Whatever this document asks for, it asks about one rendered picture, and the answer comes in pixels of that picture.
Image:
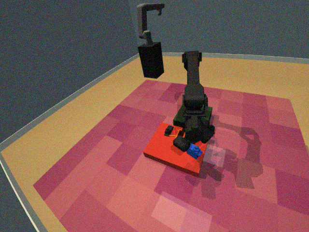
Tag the orange-red flat deck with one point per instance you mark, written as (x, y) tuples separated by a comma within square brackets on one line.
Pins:
[(161, 149)]

